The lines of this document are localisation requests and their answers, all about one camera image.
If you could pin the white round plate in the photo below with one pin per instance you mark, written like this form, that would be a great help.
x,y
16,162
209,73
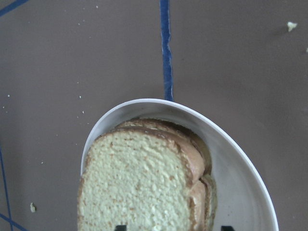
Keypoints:
x,y
243,200

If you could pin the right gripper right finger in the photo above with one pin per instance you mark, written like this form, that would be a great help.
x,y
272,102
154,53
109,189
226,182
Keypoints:
x,y
227,228

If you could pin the bread slice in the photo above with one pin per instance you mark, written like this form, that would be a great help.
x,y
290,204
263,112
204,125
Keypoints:
x,y
144,179
202,148

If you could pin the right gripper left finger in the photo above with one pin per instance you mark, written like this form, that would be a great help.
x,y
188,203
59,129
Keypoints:
x,y
121,228

